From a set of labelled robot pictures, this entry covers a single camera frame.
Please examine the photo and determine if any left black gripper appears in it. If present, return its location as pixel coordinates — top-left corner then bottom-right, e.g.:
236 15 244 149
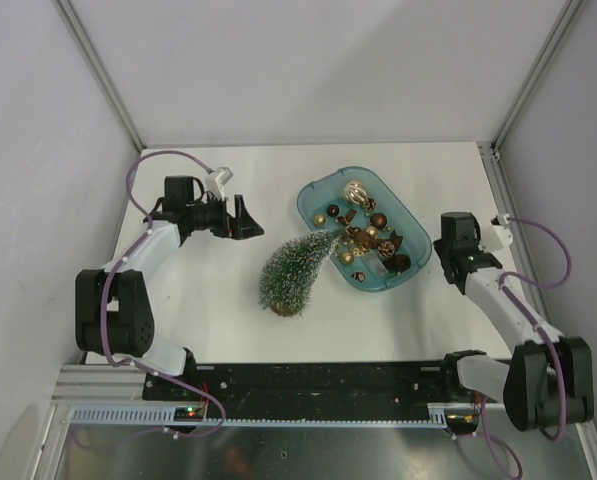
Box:
186 192 263 241

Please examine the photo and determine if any small green christmas tree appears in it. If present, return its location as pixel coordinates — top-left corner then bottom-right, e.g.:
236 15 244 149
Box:
258 229 343 318

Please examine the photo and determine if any teal plastic tray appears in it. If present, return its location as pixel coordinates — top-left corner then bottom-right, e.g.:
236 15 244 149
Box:
297 166 432 293

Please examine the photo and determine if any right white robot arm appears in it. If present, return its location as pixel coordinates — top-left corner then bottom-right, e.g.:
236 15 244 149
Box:
433 212 594 442

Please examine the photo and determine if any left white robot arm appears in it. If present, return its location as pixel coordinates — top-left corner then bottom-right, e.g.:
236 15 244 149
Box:
75 176 264 400

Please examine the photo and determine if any frosted pine cone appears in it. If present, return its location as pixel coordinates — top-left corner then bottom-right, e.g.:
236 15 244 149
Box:
376 239 397 259

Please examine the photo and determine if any small gold bauble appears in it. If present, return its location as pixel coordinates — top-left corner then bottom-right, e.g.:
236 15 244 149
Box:
313 214 326 228

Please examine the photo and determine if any brown matte bauble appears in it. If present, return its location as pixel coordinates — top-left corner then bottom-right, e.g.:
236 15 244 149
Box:
370 212 388 230

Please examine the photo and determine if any small dark red bauble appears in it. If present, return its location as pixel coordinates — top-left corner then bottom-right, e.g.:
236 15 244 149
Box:
327 204 339 217

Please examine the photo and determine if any large silver gold bauble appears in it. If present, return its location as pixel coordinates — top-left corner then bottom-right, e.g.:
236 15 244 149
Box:
342 180 367 205

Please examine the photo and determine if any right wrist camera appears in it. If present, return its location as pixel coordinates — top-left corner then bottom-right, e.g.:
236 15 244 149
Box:
480 214 513 253

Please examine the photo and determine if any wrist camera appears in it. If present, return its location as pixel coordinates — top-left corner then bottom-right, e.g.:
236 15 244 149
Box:
205 167 233 200
480 214 513 253

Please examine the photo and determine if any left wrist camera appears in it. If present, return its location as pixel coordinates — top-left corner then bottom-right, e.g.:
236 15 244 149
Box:
205 167 233 200

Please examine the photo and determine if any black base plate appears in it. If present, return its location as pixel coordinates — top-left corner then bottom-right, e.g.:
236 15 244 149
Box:
142 360 499 422

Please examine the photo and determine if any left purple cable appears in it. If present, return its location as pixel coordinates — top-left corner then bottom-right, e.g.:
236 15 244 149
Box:
99 149 227 451

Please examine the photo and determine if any grey slotted cable duct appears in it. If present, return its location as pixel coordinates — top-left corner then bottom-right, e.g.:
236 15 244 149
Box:
67 402 452 431

